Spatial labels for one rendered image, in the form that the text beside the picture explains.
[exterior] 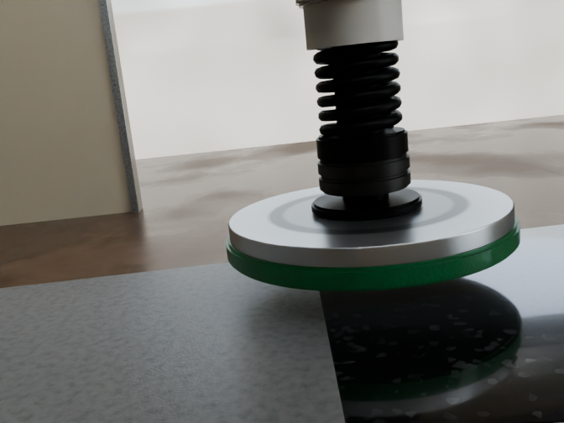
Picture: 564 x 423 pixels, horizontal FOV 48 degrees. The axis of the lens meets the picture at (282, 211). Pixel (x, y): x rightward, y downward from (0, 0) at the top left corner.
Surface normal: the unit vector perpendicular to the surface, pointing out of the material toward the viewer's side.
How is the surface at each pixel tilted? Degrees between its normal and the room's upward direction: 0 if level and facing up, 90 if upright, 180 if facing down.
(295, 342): 0
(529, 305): 0
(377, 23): 90
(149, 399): 0
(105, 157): 90
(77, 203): 90
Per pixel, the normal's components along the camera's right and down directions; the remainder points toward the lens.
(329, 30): -0.55, 0.24
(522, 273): -0.10, -0.97
